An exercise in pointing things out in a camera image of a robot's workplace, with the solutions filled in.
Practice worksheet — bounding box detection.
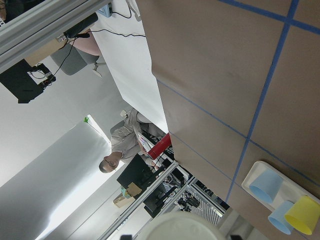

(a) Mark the pale green cup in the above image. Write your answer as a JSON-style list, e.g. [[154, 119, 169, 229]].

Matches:
[[136, 211, 226, 240]]

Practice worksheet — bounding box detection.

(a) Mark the light blue cup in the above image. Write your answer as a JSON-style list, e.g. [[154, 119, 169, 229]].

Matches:
[[249, 169, 283, 204], [268, 200, 294, 235]]

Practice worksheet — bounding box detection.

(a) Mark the aluminium frame post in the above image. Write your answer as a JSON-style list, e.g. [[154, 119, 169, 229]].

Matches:
[[0, 0, 109, 73]]

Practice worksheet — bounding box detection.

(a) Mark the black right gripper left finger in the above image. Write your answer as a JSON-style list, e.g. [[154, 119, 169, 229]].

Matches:
[[120, 234, 133, 240]]

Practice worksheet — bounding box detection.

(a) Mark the yellow plastic cup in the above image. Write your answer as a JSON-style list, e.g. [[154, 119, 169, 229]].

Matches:
[[284, 195, 320, 235]]

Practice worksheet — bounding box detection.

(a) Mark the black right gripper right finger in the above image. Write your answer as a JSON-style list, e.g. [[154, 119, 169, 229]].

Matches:
[[230, 235, 242, 240]]

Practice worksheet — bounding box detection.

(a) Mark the black water bottle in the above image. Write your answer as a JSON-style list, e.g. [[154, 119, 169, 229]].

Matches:
[[56, 13, 98, 43]]

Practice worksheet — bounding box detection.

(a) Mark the black computer monitor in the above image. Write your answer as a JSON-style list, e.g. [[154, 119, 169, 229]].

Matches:
[[117, 154, 156, 199]]

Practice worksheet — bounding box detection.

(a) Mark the cream plastic tray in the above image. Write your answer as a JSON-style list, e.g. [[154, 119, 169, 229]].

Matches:
[[241, 160, 320, 219]]

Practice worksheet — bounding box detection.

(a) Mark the standing man with glasses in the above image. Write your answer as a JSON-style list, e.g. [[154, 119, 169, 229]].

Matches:
[[99, 109, 165, 173]]

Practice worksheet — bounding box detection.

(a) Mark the red cylinder bottle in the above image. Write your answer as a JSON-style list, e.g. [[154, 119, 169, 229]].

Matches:
[[147, 133, 172, 160]]

